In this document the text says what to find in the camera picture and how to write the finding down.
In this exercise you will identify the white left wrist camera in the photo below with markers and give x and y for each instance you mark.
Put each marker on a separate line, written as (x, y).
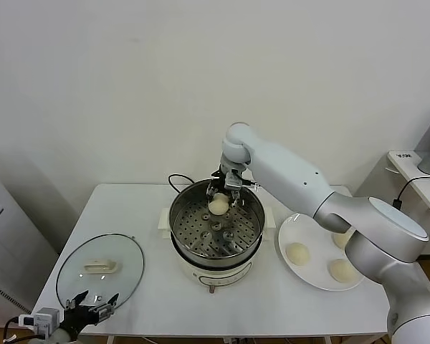
(46, 320)

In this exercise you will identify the white round plate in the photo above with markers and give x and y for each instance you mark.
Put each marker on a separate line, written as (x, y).
(319, 276)

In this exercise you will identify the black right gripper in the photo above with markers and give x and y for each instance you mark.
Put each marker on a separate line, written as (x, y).
(219, 179)

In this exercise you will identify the grey white cabinet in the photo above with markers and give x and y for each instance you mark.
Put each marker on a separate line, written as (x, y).
(7, 233)

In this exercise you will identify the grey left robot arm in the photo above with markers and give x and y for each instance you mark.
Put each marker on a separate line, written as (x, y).
(62, 338)

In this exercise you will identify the stainless steel steamer basket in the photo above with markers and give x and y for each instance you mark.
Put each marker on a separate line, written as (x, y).
(186, 200)

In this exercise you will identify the grey monitor stand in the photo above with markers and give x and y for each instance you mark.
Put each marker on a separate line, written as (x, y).
(428, 165)

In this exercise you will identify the cream electric cooker base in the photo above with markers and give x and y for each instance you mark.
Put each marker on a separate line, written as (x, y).
(215, 276)

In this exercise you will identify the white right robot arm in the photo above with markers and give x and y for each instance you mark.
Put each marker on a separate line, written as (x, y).
(290, 172)

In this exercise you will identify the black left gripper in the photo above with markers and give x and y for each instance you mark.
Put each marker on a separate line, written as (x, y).
(77, 319)

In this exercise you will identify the white side desk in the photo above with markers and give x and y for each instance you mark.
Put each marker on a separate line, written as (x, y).
(428, 190)

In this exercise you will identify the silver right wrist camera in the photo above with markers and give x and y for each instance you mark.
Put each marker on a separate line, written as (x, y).
(233, 180)

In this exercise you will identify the white steamed baozi bun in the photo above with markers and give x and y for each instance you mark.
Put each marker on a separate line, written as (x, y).
(340, 240)
(343, 270)
(297, 253)
(218, 208)

